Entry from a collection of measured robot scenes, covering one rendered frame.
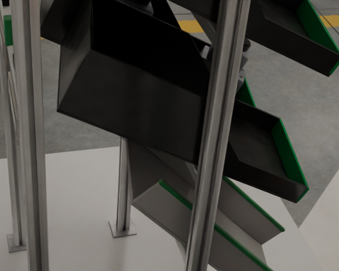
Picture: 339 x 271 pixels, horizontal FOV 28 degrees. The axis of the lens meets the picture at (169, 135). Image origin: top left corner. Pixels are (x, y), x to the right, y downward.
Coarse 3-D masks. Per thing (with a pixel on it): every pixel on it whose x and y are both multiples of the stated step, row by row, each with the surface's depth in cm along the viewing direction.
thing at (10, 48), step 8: (0, 0) 79; (0, 8) 79; (8, 8) 77; (200, 16) 62; (200, 24) 63; (208, 24) 61; (216, 24) 60; (208, 32) 61; (8, 48) 70; (16, 96) 64; (192, 168) 70; (192, 176) 70
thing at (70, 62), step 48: (96, 0) 70; (96, 48) 73; (144, 48) 74; (192, 48) 75; (96, 96) 62; (144, 96) 63; (192, 96) 63; (144, 144) 66; (192, 144) 67; (240, 144) 76; (288, 144) 78; (288, 192) 72
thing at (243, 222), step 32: (128, 160) 77; (160, 160) 84; (160, 192) 70; (192, 192) 86; (224, 192) 88; (160, 224) 73; (224, 224) 88; (256, 224) 92; (224, 256) 77; (256, 256) 78
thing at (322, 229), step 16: (336, 176) 130; (336, 192) 126; (320, 208) 122; (336, 208) 123; (304, 224) 118; (320, 224) 119; (336, 224) 119; (320, 240) 116; (336, 240) 116; (320, 256) 112; (336, 256) 113
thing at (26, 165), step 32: (32, 0) 50; (224, 0) 55; (32, 32) 51; (224, 32) 56; (0, 64) 88; (32, 64) 53; (224, 64) 58; (32, 96) 55; (224, 96) 61; (32, 128) 57; (224, 128) 62; (32, 160) 59; (224, 160) 65; (32, 192) 60; (128, 192) 108; (32, 224) 63; (128, 224) 112; (192, 224) 70; (32, 256) 65; (192, 256) 72
